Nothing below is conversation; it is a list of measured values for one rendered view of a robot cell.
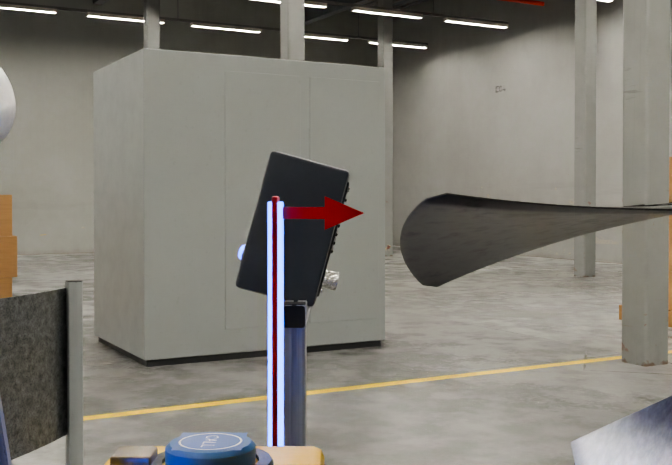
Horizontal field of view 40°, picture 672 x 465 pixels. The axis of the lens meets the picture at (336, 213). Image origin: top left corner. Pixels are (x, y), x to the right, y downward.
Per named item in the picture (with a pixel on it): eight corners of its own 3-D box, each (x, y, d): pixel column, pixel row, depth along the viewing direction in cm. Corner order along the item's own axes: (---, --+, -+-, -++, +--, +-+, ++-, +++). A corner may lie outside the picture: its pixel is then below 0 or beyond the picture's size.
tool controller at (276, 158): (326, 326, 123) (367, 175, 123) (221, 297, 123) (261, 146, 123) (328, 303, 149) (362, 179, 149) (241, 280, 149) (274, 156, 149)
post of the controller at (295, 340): (305, 458, 118) (305, 304, 118) (282, 458, 118) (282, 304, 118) (306, 451, 121) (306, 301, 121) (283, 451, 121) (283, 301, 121)
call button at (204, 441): (251, 490, 39) (251, 449, 39) (156, 490, 39) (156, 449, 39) (259, 463, 43) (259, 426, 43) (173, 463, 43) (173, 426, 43)
